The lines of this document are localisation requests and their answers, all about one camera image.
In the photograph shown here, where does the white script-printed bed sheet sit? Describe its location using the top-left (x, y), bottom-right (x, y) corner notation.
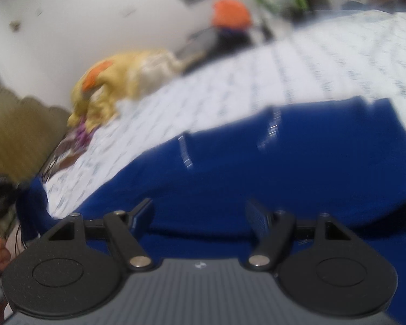
top-left (42, 8), bottom-right (406, 219)

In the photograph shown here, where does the yellow crumpled blanket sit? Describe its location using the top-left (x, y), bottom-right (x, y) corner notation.
top-left (67, 50), bottom-right (183, 132)

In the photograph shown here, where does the olive upholstered headboard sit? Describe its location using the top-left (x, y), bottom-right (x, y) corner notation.
top-left (0, 87), bottom-right (72, 185)

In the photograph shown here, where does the dark grey bag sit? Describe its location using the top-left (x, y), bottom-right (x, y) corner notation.
top-left (176, 26), bottom-right (255, 73)

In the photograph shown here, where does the blue sweater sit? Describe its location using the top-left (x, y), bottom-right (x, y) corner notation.
top-left (18, 96), bottom-right (406, 319)

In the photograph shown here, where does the green and black clutter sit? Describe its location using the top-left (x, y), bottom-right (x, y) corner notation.
top-left (252, 0), bottom-right (335, 24)

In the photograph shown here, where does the purple patterned cloth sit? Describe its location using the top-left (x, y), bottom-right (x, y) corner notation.
top-left (56, 118), bottom-right (95, 170)

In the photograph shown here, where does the orange plush item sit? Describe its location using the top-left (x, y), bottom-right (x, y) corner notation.
top-left (211, 0), bottom-right (254, 29)

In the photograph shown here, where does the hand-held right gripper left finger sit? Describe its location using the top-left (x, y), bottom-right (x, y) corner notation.
top-left (47, 198), bottom-right (155, 272)

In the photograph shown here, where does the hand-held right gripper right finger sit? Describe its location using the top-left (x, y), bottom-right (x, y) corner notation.
top-left (245, 199), bottom-right (355, 273)

